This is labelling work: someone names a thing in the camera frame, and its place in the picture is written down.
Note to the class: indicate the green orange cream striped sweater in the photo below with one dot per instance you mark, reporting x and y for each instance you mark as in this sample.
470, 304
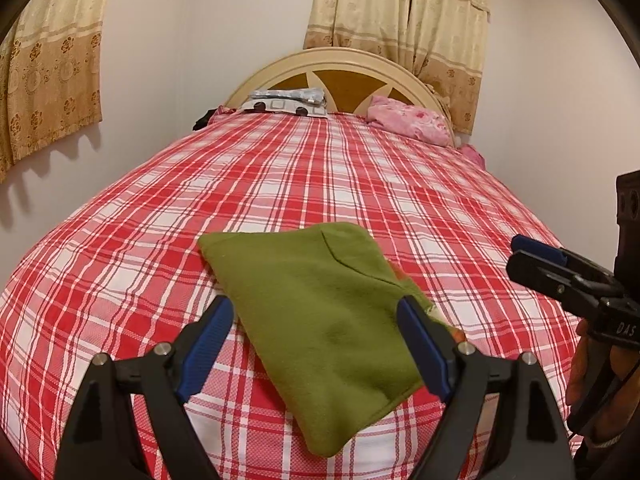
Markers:
325, 320

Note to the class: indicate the person's right hand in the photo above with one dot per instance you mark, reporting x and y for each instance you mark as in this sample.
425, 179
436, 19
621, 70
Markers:
577, 370

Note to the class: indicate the pink cloth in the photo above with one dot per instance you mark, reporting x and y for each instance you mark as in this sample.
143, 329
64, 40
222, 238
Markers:
472, 155

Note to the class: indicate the beige floral curtain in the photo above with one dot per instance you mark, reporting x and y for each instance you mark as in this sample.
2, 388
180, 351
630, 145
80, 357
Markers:
50, 60
450, 45
360, 5

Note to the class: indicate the dark cloth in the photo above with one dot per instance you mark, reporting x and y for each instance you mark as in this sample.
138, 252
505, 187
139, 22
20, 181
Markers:
204, 120

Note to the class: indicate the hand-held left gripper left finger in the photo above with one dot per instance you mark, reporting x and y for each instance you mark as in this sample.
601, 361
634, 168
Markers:
205, 345

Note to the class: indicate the pink floral pillow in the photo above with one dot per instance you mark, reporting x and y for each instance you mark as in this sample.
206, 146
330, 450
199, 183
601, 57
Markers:
410, 120

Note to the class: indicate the white pillow with dark print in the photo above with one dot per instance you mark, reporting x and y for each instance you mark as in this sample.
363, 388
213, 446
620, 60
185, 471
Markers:
280, 108

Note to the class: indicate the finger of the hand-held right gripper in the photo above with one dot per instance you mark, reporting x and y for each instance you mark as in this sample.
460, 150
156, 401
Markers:
540, 249
545, 276

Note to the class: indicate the cream wooden headboard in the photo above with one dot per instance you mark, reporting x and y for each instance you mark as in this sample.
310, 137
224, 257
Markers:
345, 85

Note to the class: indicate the red plaid bed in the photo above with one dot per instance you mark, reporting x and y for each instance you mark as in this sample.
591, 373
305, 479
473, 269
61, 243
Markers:
300, 175

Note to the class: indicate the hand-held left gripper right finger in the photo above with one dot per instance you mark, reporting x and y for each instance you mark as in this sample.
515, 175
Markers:
422, 345

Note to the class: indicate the grey floral pillow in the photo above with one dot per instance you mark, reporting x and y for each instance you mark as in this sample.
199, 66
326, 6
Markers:
290, 95

